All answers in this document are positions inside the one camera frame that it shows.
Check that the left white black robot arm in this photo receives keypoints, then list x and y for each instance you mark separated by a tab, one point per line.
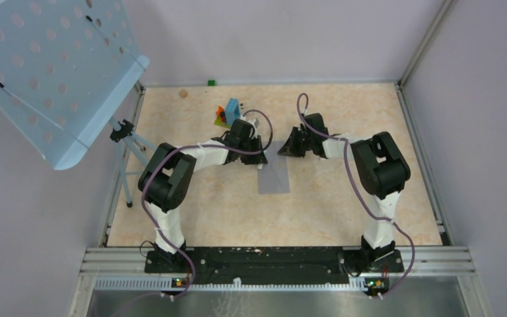
165	181

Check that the light blue perforated music stand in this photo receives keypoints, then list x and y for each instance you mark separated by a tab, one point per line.
65	69

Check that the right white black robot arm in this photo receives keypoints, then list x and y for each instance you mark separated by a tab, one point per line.
377	172

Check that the colourful toy block assembly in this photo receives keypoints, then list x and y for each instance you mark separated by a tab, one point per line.
225	116

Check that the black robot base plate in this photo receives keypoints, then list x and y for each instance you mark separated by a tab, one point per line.
260	266

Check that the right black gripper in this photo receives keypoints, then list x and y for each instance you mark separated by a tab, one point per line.
290	148

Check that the small tan wooden piece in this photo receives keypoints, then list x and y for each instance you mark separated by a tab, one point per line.
183	93

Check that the grey envelope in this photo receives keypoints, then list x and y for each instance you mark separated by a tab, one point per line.
273	178

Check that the white slotted cable duct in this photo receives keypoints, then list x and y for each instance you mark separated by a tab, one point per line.
169	284

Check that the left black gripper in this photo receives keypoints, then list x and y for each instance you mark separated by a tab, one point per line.
256	159

